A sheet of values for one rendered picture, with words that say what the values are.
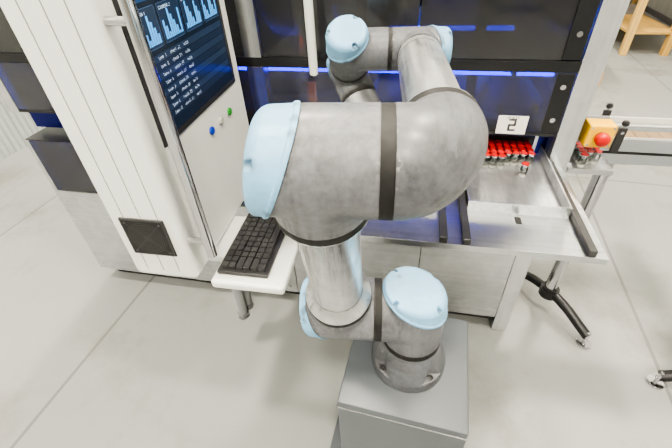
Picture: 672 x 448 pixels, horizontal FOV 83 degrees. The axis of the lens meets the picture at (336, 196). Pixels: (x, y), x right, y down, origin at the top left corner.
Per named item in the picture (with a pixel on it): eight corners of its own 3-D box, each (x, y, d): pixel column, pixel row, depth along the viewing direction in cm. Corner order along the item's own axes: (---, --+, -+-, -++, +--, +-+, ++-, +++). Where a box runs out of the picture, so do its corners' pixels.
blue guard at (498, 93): (19, 108, 148) (-8, 61, 138) (556, 132, 114) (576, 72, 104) (18, 109, 148) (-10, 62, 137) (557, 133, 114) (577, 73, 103)
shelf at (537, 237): (348, 148, 140) (347, 143, 139) (553, 159, 128) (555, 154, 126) (319, 236, 102) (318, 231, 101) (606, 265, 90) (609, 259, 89)
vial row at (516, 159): (472, 160, 125) (475, 148, 123) (530, 163, 122) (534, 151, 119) (473, 163, 124) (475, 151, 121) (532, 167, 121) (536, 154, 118)
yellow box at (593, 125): (575, 136, 120) (583, 114, 116) (600, 137, 119) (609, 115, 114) (583, 147, 114) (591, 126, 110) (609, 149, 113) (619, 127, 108)
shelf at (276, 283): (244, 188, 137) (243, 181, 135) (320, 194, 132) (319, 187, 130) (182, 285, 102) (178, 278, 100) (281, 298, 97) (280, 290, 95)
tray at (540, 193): (458, 149, 132) (460, 140, 130) (539, 153, 127) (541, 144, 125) (466, 210, 105) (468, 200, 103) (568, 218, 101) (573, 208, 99)
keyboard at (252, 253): (264, 186, 132) (263, 181, 130) (303, 189, 130) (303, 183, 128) (217, 274, 101) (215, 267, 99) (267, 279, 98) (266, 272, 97)
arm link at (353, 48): (389, 9, 64) (387, 47, 75) (323, 11, 65) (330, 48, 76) (388, 50, 63) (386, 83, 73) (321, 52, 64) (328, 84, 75)
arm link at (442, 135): (546, 138, 28) (450, 8, 68) (398, 137, 30) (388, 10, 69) (510, 249, 35) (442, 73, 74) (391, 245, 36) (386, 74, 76)
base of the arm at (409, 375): (442, 401, 74) (449, 375, 68) (366, 383, 77) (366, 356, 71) (445, 334, 85) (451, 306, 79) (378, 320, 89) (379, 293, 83)
